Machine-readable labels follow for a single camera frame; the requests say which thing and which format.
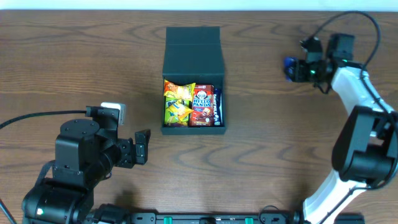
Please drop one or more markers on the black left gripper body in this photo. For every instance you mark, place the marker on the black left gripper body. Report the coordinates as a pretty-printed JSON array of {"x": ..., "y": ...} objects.
[{"x": 140, "y": 148}]

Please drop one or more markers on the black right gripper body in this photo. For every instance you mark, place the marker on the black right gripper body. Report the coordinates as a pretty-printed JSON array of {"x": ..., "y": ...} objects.
[{"x": 298, "y": 71}]

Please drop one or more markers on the blue Eclipse candy pack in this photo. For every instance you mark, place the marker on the blue Eclipse candy pack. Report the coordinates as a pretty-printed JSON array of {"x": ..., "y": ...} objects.
[{"x": 289, "y": 67}]

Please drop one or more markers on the green Pretz snack box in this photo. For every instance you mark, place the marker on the green Pretz snack box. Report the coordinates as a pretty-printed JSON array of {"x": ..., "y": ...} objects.
[{"x": 169, "y": 118}]

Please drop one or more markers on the small yellow snack packet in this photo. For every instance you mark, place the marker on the small yellow snack packet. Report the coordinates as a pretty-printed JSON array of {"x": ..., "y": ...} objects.
[{"x": 180, "y": 111}]

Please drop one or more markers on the large yellow snack packet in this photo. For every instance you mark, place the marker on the large yellow snack packet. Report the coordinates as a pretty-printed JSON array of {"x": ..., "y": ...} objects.
[{"x": 184, "y": 92}]

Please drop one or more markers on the red Hello Panda box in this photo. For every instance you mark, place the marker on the red Hello Panda box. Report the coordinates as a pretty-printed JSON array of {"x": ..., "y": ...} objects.
[{"x": 202, "y": 106}]

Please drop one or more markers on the blue Dairy Milk bar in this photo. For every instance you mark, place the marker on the blue Dairy Milk bar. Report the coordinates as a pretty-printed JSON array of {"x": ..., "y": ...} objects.
[{"x": 217, "y": 110}]

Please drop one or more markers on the black gift box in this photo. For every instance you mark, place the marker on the black gift box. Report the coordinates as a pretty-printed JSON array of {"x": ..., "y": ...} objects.
[{"x": 194, "y": 55}]

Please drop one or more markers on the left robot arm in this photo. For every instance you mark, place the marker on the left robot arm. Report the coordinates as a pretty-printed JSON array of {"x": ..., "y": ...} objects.
[{"x": 86, "y": 151}]

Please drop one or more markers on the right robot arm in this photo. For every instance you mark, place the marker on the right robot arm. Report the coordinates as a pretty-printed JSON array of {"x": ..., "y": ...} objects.
[{"x": 364, "y": 156}]

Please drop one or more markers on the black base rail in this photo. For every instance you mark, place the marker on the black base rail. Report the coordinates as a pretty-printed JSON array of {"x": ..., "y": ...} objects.
[{"x": 270, "y": 217}]

